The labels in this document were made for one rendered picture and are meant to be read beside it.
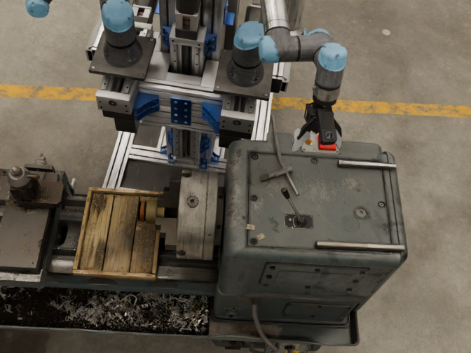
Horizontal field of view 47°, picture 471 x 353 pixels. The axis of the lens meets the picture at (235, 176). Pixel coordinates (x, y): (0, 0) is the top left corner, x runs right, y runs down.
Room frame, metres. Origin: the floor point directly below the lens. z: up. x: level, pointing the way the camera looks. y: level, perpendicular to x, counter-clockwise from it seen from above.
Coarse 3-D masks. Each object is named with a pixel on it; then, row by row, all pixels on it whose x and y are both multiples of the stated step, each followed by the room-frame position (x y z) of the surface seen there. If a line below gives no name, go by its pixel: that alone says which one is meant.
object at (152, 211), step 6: (144, 204) 0.84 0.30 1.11; (150, 204) 0.84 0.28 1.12; (156, 204) 0.84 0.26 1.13; (138, 210) 0.81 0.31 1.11; (144, 210) 0.81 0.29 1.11; (150, 210) 0.81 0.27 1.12; (156, 210) 0.82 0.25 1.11; (162, 210) 0.83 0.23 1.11; (138, 216) 0.79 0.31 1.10; (144, 216) 0.80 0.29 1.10; (150, 216) 0.80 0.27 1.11; (156, 216) 0.80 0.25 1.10; (162, 216) 0.81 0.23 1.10; (150, 222) 0.79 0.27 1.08
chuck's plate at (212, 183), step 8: (208, 176) 0.93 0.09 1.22; (216, 176) 0.93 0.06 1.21; (208, 184) 0.89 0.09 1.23; (216, 184) 0.89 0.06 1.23; (208, 192) 0.86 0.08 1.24; (216, 192) 0.86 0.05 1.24; (208, 200) 0.83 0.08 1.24; (216, 200) 0.83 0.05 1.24; (208, 208) 0.80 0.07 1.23; (216, 208) 0.81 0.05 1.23; (208, 216) 0.78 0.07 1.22; (208, 224) 0.76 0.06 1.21; (208, 232) 0.74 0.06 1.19; (208, 240) 0.72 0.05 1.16; (208, 248) 0.70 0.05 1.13; (208, 256) 0.69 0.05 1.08
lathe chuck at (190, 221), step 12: (192, 180) 0.90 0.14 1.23; (204, 180) 0.90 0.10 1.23; (180, 192) 0.84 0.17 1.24; (192, 192) 0.85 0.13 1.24; (204, 192) 0.85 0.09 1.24; (180, 204) 0.80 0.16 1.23; (204, 204) 0.81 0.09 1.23; (180, 216) 0.76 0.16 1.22; (192, 216) 0.77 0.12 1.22; (204, 216) 0.77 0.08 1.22; (180, 228) 0.73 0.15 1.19; (192, 228) 0.74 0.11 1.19; (204, 228) 0.74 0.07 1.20; (180, 240) 0.70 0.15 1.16; (192, 240) 0.71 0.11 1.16; (192, 252) 0.69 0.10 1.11
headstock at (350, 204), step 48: (240, 144) 1.06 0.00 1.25; (240, 192) 0.87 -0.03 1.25; (336, 192) 0.92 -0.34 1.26; (384, 192) 0.95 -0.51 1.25; (240, 240) 0.69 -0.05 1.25; (288, 240) 0.72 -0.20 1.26; (336, 240) 0.75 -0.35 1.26; (384, 240) 0.77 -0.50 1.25; (240, 288) 0.65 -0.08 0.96; (288, 288) 0.68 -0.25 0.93; (336, 288) 0.69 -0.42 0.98
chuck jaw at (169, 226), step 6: (156, 222) 0.78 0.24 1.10; (162, 222) 0.78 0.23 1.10; (168, 222) 0.79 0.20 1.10; (174, 222) 0.79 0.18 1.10; (156, 228) 0.77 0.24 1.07; (162, 228) 0.76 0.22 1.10; (168, 228) 0.76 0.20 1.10; (174, 228) 0.77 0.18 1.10; (162, 234) 0.74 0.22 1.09; (168, 234) 0.74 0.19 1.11; (174, 234) 0.75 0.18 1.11; (168, 240) 0.72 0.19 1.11; (174, 240) 0.72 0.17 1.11; (168, 246) 0.70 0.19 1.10; (174, 246) 0.70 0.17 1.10; (180, 252) 0.69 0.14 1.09
